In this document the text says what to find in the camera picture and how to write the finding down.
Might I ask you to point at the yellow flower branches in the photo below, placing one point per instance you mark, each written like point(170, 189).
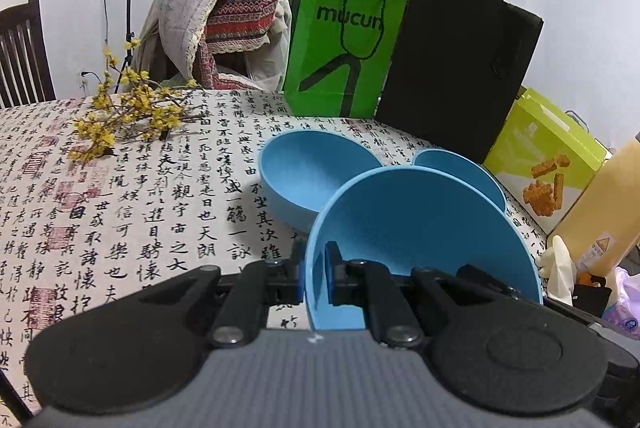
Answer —
point(135, 102)

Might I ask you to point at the dark wooden chair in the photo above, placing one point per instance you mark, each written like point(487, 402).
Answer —
point(25, 57)

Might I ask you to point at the red patterned throw blanket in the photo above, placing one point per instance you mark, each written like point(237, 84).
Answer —
point(240, 2)

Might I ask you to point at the blue bowl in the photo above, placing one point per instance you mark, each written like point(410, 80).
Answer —
point(425, 218)
point(460, 167)
point(305, 167)

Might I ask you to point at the yellow-green cardboard box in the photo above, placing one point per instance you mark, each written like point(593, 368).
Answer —
point(550, 142)

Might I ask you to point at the pale purple plastic packet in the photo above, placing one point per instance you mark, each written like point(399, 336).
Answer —
point(625, 308)

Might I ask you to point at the yellow plastic bottle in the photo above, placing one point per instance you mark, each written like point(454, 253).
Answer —
point(610, 208)

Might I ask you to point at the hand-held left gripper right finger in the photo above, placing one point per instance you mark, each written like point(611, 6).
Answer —
point(331, 270)

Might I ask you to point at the green paper bag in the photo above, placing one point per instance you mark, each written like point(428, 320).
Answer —
point(325, 57)

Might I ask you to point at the white glove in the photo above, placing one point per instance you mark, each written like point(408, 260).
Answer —
point(557, 268)

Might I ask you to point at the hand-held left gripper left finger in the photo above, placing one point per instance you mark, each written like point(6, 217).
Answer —
point(296, 278)

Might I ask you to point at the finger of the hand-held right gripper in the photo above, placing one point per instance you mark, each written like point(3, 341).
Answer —
point(520, 294)

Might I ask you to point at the black paper bag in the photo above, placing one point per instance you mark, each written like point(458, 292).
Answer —
point(450, 72)

